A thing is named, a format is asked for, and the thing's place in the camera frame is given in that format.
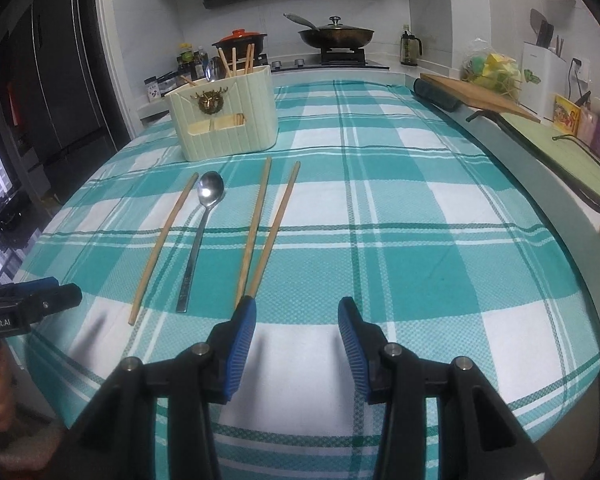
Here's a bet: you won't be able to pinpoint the black gas stove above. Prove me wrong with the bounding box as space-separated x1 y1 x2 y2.
259 49 391 71

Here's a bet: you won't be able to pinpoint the black lidded spice jars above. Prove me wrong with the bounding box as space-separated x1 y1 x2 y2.
143 72 182 104

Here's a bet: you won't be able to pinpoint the large metal spoon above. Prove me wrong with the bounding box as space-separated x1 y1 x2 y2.
176 171 226 314

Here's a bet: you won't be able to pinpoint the wok with glass lid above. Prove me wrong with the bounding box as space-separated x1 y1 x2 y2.
283 12 376 51

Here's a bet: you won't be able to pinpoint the dark refrigerator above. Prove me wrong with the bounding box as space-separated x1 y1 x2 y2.
0 0 120 202

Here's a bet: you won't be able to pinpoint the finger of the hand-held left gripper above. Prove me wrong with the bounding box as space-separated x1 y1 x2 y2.
10 283 83 322
0 276 59 303

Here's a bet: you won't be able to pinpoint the dark dining chairs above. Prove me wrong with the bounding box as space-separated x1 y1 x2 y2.
0 194 32 252

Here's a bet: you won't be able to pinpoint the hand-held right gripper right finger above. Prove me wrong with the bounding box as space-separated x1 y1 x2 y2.
337 297 548 480

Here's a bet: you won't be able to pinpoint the wall socket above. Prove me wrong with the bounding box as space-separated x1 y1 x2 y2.
569 57 591 87

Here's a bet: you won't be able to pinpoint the black spatula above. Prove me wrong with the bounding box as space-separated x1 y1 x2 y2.
529 8 556 49

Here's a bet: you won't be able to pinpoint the red lidded clay pot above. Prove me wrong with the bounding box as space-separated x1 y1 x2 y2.
211 29 269 59

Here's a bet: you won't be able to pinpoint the green sink cover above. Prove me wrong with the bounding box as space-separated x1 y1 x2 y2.
466 109 600 217

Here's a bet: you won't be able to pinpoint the condiment bottles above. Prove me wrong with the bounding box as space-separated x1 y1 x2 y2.
175 42 211 79

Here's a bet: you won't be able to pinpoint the wooden cutting board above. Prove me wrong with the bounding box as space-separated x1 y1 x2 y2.
418 72 541 124

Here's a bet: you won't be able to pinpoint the yellow printed cup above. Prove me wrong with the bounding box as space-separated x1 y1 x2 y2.
552 93 581 136

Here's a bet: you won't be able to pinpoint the black wire rack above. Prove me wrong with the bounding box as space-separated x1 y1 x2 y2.
551 132 600 187

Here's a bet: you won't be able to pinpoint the glass pitcher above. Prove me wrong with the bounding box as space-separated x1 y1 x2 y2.
399 23 424 67

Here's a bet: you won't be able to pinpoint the plastic bag with yellow contents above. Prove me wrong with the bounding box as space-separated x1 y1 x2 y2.
460 52 524 97

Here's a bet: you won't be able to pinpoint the teal plaid tablecloth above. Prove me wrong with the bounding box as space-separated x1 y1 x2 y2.
17 71 600 480

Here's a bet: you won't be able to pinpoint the black rolled mat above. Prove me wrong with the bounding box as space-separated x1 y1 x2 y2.
412 78 461 112

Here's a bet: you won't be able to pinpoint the cream utensil holder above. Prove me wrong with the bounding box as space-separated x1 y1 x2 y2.
165 64 280 163

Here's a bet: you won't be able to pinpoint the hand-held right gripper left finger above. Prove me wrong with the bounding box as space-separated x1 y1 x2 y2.
67 296 257 480

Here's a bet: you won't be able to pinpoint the white knife block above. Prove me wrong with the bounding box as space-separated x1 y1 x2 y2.
520 42 567 112

